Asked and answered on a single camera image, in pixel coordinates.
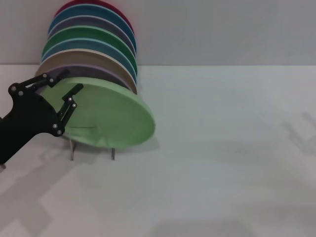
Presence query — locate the red plate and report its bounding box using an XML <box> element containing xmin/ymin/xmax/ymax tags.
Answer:
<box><xmin>53</xmin><ymin>0</ymin><xmax>135</xmax><ymax>35</ymax></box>

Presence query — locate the purple plate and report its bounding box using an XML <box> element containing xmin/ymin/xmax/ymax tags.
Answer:
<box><xmin>46</xmin><ymin>63</ymin><xmax>131</xmax><ymax>91</ymax></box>

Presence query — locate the beige plate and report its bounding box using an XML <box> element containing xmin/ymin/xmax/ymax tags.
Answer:
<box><xmin>35</xmin><ymin>48</ymin><xmax>138</xmax><ymax>96</ymax></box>

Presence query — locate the teal blue plate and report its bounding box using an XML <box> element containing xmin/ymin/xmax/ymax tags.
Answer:
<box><xmin>48</xmin><ymin>4</ymin><xmax>136</xmax><ymax>47</ymax></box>

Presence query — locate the grey plate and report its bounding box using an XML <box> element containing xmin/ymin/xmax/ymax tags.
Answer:
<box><xmin>48</xmin><ymin>15</ymin><xmax>137</xmax><ymax>55</ymax></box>

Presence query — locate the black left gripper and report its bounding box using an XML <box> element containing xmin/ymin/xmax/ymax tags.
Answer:
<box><xmin>0</xmin><ymin>69</ymin><xmax>84</xmax><ymax>165</ymax></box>

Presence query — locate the dark green plate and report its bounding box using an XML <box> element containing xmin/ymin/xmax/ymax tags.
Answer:
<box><xmin>40</xmin><ymin>24</ymin><xmax>138</xmax><ymax>72</ymax></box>

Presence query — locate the light blue plate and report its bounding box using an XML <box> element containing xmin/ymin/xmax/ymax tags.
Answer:
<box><xmin>40</xmin><ymin>37</ymin><xmax>138</xmax><ymax>82</ymax></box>

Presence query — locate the clear acrylic plate rack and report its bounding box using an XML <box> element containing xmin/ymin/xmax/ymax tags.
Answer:
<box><xmin>65</xmin><ymin>124</ymin><xmax>117</xmax><ymax>161</ymax></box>

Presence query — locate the light green plate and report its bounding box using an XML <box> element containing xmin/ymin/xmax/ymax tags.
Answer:
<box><xmin>39</xmin><ymin>76</ymin><xmax>157</xmax><ymax>150</ymax></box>

